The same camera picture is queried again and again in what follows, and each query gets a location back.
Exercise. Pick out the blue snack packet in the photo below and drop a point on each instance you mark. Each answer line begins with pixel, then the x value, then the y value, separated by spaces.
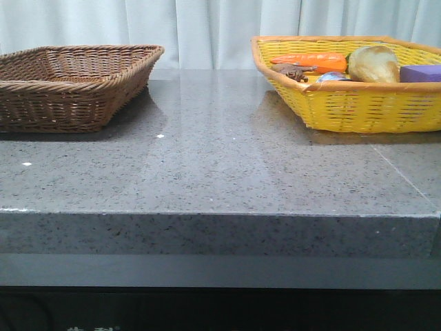
pixel 332 76

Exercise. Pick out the purple sponge block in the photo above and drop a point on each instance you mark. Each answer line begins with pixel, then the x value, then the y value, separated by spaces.
pixel 420 74

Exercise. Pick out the brown wicker basket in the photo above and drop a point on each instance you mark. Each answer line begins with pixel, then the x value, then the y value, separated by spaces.
pixel 71 89

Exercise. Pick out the white curtain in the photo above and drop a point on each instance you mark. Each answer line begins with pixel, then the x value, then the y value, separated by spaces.
pixel 209 34

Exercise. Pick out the brown toy figure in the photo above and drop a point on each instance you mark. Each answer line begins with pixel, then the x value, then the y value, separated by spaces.
pixel 293 71

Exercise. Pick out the bread roll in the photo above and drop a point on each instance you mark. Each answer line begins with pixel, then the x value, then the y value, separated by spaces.
pixel 374 64

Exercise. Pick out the yellow wicker basket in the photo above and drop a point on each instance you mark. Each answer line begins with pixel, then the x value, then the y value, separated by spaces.
pixel 345 106

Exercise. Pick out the orange toy carrot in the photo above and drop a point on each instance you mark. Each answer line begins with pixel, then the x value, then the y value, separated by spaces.
pixel 324 61

